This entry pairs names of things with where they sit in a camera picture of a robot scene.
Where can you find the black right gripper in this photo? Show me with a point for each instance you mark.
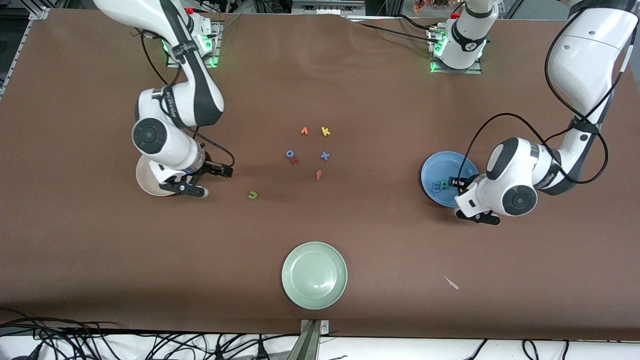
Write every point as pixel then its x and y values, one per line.
pixel 214 168

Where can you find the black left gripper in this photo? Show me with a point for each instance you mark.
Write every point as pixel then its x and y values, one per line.
pixel 460 183

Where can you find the teal foam letter p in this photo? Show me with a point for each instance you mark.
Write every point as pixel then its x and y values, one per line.
pixel 442 185

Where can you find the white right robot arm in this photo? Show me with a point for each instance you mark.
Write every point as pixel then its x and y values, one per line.
pixel 165 145

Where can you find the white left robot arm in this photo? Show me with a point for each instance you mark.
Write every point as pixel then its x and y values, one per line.
pixel 585 60

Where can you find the blue round plate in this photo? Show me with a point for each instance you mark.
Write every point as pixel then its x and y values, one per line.
pixel 440 167

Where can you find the green foam letter u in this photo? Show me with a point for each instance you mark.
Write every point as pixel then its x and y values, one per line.
pixel 254 197

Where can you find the beige round plate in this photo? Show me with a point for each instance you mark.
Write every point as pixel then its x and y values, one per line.
pixel 145 180

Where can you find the white paper scrap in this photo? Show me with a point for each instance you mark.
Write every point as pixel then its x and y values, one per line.
pixel 451 283

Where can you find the blue foam letter x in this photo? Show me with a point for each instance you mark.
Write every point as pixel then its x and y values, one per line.
pixel 325 156

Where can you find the yellow foam letter k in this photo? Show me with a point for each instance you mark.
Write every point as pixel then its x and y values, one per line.
pixel 324 131

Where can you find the green round plate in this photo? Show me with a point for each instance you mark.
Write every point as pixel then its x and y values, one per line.
pixel 314 275

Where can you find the brown table cover sheet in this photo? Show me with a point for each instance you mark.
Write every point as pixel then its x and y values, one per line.
pixel 100 250

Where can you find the orange flowers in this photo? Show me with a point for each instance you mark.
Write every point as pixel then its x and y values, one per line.
pixel 419 6

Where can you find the grey metal box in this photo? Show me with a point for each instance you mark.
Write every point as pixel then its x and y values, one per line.
pixel 327 7

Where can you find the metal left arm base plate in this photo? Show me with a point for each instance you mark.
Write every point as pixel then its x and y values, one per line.
pixel 475 71

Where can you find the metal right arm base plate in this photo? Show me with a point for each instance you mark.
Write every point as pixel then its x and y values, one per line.
pixel 215 45

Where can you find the metal table edge bracket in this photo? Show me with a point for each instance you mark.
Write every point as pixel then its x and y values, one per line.
pixel 312 345

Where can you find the aluminium frame rail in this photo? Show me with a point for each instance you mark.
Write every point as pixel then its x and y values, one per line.
pixel 17 55

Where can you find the metal corner bracket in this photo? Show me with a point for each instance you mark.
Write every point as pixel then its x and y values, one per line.
pixel 40 13

